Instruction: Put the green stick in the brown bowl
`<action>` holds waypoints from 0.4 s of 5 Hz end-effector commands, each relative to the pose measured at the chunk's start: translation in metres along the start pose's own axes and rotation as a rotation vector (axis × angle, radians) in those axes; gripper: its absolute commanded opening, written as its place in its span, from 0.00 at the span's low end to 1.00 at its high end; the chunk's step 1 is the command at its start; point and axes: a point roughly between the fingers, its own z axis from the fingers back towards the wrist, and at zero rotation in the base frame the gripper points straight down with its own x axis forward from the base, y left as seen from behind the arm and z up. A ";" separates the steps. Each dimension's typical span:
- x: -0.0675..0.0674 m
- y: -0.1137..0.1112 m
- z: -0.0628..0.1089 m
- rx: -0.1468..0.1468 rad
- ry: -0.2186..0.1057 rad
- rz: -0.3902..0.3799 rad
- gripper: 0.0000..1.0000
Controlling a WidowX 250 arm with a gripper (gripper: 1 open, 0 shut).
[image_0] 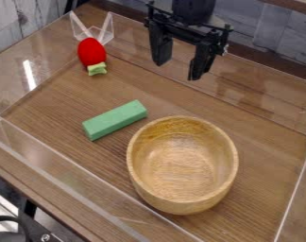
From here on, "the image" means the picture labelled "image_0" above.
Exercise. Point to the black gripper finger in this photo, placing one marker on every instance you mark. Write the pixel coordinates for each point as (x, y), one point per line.
(202, 61)
(162, 43)

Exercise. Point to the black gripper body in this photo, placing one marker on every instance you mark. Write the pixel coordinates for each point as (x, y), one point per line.
(190, 21)

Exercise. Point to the green foam block stick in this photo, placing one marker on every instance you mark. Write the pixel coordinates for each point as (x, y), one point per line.
(115, 119)

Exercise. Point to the brown wooden bowl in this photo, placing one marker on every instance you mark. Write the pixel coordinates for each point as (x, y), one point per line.
(183, 163)

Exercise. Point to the red plush strawberry toy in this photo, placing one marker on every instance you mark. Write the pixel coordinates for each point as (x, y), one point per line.
(91, 53)

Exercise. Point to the clear acrylic corner bracket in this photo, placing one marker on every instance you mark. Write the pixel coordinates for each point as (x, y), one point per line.
(102, 34)

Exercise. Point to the clear acrylic tray wall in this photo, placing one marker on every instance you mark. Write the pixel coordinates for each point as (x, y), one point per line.
(96, 210)

